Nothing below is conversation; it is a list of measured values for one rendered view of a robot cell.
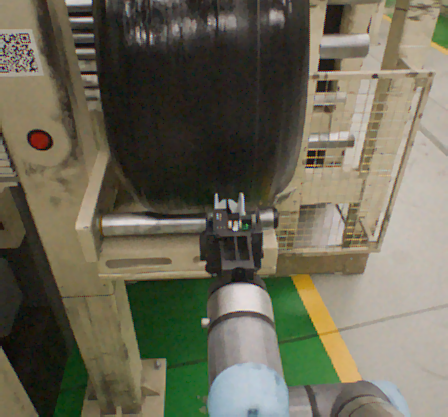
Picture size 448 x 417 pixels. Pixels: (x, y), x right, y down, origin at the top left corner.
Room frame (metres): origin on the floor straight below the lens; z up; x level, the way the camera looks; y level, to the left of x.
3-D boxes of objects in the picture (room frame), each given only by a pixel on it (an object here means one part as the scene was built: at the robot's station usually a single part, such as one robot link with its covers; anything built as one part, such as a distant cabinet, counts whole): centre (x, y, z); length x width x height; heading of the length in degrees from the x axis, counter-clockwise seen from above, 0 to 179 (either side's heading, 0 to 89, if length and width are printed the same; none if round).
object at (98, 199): (0.78, 0.26, 0.90); 0.40 x 0.03 x 0.10; 3
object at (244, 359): (0.23, -0.02, 1.05); 0.11 x 0.08 x 0.09; 3
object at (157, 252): (0.65, 0.07, 0.84); 0.36 x 0.09 x 0.06; 93
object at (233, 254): (0.39, -0.01, 1.06); 0.12 x 0.08 x 0.09; 3
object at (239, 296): (0.31, -0.02, 1.06); 0.08 x 0.05 x 0.08; 93
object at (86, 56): (1.15, 0.32, 1.05); 0.20 x 0.15 x 0.30; 93
